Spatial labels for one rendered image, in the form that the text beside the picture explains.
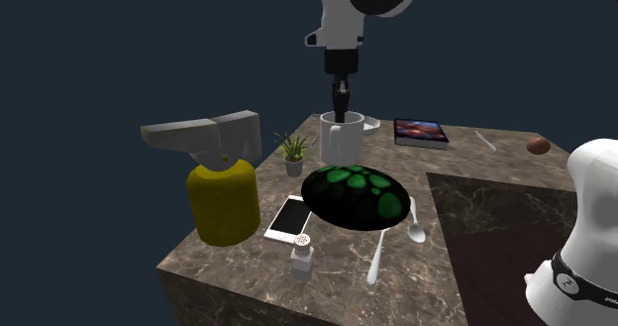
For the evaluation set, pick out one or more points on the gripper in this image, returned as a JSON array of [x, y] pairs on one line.
[[342, 62]]

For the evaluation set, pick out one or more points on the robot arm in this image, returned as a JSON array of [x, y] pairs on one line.
[[342, 20]]

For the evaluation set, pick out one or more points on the small white dish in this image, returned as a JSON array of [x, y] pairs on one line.
[[371, 124]]

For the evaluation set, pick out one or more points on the white mug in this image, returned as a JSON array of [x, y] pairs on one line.
[[343, 141]]

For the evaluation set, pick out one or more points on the book with colourful cover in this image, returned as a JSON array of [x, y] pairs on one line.
[[420, 131]]

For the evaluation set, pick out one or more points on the small potted green plant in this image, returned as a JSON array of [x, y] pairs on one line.
[[293, 163]]

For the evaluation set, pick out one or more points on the black dome with green spots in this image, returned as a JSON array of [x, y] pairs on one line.
[[352, 199]]

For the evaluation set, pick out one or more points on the white smartphone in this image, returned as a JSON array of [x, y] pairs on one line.
[[291, 217]]

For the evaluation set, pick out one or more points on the white spoon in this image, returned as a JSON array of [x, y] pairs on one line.
[[416, 231]]

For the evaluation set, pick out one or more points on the yellow bottle with grey head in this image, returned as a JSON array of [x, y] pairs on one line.
[[223, 204]]

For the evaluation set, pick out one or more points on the glass salt shaker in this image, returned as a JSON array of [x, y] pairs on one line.
[[301, 262]]

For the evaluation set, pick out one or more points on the brown egg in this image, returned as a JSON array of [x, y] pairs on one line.
[[538, 146]]

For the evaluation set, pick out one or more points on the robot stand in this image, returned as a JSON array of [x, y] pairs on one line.
[[502, 209]]

